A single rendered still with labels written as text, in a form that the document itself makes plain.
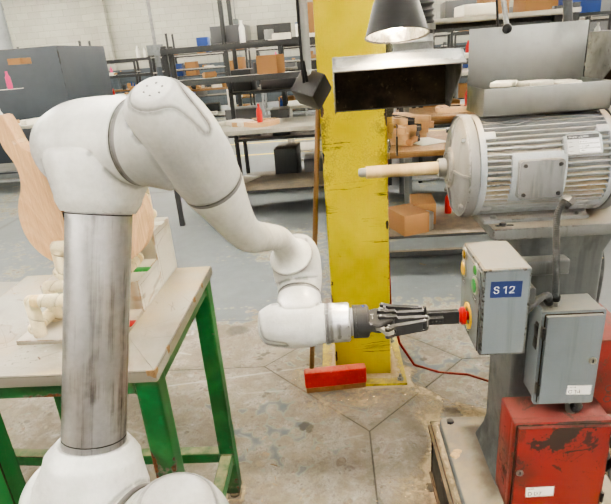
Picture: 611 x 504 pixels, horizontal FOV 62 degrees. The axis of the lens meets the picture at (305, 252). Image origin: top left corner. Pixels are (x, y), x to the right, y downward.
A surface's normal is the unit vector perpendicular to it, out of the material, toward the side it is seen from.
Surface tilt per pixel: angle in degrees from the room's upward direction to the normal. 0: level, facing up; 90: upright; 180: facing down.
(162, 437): 90
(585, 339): 90
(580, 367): 90
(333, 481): 0
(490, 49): 90
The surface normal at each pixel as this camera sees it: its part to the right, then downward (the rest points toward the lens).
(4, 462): 0.99, -0.03
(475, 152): -0.07, -0.07
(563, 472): -0.04, 0.37
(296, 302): -0.10, -0.66
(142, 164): -0.19, 0.73
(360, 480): -0.07, -0.93
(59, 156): -0.45, 0.14
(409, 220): 0.32, 0.32
